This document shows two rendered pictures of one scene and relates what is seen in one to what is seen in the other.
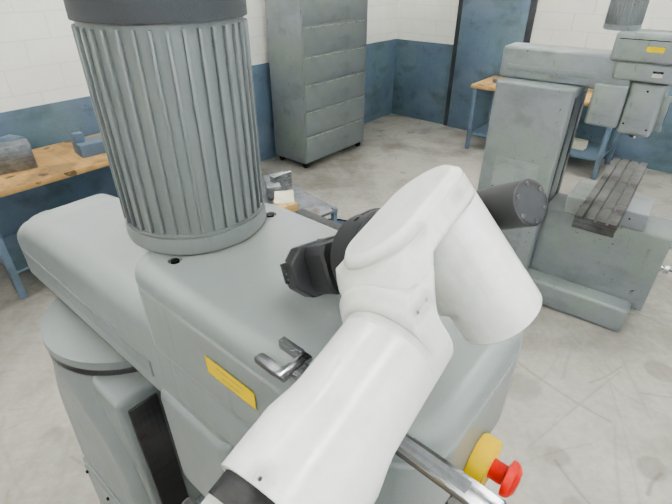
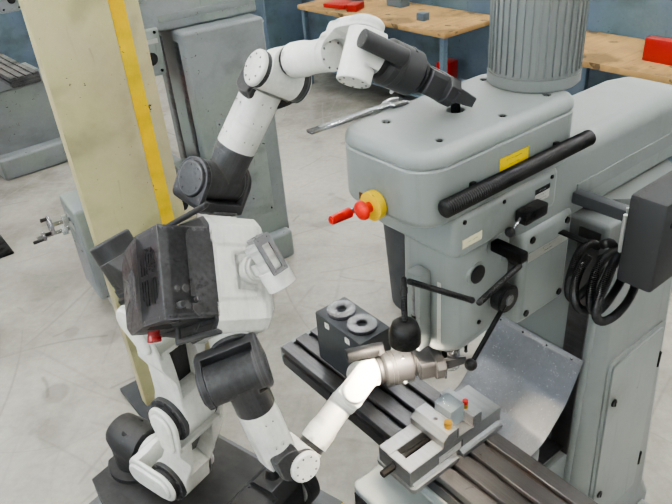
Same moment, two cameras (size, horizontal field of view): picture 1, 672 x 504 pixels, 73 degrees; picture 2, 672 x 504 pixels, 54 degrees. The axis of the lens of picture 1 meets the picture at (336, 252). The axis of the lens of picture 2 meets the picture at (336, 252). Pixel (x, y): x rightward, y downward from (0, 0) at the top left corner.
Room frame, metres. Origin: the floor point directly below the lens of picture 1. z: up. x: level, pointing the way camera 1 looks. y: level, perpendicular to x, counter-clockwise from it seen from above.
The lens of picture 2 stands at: (0.49, -1.30, 2.37)
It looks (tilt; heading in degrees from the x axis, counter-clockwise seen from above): 32 degrees down; 104
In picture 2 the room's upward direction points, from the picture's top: 5 degrees counter-clockwise
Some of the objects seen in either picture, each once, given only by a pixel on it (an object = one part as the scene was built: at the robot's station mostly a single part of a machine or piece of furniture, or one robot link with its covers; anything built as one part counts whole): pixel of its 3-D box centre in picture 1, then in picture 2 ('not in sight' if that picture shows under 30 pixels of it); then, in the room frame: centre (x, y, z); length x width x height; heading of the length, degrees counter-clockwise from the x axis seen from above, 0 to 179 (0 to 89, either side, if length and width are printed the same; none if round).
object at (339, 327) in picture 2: not in sight; (353, 341); (0.14, 0.28, 1.04); 0.22 x 0.12 x 0.20; 139
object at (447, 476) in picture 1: (364, 416); (357, 115); (0.25, -0.02, 1.89); 0.24 x 0.04 x 0.01; 48
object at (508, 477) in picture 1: (503, 475); (364, 209); (0.28, -0.18, 1.76); 0.04 x 0.03 x 0.04; 140
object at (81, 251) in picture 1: (144, 281); (586, 142); (0.77, 0.40, 1.66); 0.80 x 0.23 x 0.20; 50
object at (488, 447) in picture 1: (482, 461); (373, 205); (0.30, -0.16, 1.76); 0.06 x 0.02 x 0.06; 140
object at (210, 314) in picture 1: (315, 329); (459, 144); (0.46, 0.03, 1.81); 0.47 x 0.26 x 0.16; 50
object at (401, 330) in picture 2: not in sight; (404, 330); (0.35, -0.15, 1.44); 0.07 x 0.07 x 0.06
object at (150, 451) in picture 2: not in sight; (172, 462); (-0.45, 0.04, 0.68); 0.21 x 0.20 x 0.13; 156
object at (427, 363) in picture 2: not in sight; (416, 363); (0.36, -0.02, 1.24); 0.13 x 0.12 x 0.10; 115
